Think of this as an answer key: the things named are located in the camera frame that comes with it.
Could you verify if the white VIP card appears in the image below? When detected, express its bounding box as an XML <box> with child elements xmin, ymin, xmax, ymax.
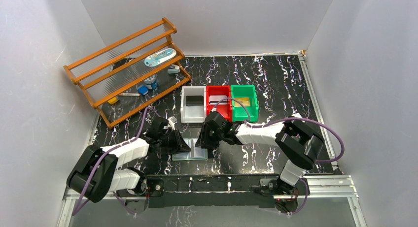
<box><xmin>209</xmin><ymin>95</ymin><xmax>227</xmax><ymax>103</ymax></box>

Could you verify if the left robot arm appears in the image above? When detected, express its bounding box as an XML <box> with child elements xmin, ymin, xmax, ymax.
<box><xmin>67</xmin><ymin>117</ymin><xmax>191</xmax><ymax>203</ymax></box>

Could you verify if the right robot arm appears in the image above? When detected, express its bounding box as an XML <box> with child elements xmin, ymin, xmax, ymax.
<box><xmin>195</xmin><ymin>112</ymin><xmax>324</xmax><ymax>187</ymax></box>

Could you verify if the silver VIP card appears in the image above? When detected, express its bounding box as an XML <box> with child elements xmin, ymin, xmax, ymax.
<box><xmin>209</xmin><ymin>100</ymin><xmax>228</xmax><ymax>105</ymax></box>

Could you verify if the gold card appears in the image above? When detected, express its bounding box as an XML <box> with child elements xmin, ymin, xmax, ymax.
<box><xmin>234</xmin><ymin>97</ymin><xmax>251</xmax><ymax>107</ymax></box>

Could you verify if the red plastic bin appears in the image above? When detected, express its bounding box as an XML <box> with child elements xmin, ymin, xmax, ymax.
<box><xmin>206</xmin><ymin>85</ymin><xmax>232</xmax><ymax>122</ymax></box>

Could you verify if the green plastic bin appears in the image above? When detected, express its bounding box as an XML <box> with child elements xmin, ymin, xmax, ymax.
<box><xmin>231</xmin><ymin>85</ymin><xmax>259</xmax><ymax>123</ymax></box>

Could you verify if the white plastic bin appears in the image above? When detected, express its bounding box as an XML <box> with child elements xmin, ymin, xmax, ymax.
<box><xmin>180</xmin><ymin>86</ymin><xmax>207</xmax><ymax>124</ymax></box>

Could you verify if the white marker pen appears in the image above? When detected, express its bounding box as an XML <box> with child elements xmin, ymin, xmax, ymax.
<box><xmin>118</xmin><ymin>93</ymin><xmax>141</xmax><ymax>97</ymax></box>

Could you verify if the blue small block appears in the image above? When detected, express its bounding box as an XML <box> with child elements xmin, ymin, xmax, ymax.
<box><xmin>137</xmin><ymin>86</ymin><xmax>149</xmax><ymax>96</ymax></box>

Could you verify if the yellow small block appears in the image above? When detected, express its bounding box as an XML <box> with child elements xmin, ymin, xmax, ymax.
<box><xmin>107</xmin><ymin>97</ymin><xmax>119</xmax><ymax>105</ymax></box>

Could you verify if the orange wooden shelf rack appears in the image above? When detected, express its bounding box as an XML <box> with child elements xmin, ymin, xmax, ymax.
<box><xmin>63</xmin><ymin>17</ymin><xmax>192</xmax><ymax>128</ymax></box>

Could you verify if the light blue white stapler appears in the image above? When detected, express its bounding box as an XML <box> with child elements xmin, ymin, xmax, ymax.
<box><xmin>167</xmin><ymin>64</ymin><xmax>180</xmax><ymax>74</ymax></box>

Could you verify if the white small box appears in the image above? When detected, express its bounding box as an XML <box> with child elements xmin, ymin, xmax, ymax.
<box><xmin>292</xmin><ymin>113</ymin><xmax>303</xmax><ymax>118</ymax></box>

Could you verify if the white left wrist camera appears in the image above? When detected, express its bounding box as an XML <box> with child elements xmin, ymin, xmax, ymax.
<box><xmin>167</xmin><ymin>116</ymin><xmax>177</xmax><ymax>130</ymax></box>

